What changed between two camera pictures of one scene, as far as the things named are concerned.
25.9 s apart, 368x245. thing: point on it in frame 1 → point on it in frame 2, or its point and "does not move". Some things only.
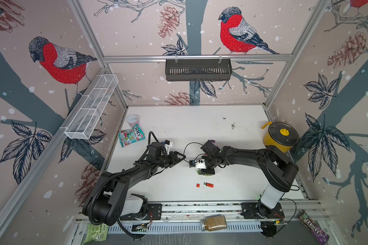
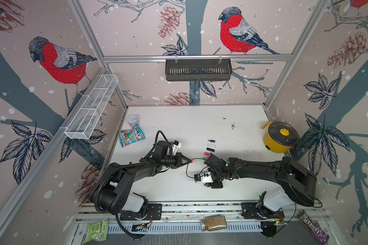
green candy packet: (128, 136) does not move
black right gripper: (206, 171) → (212, 185)
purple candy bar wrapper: (322, 237) does not move
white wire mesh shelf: (85, 118) does not move
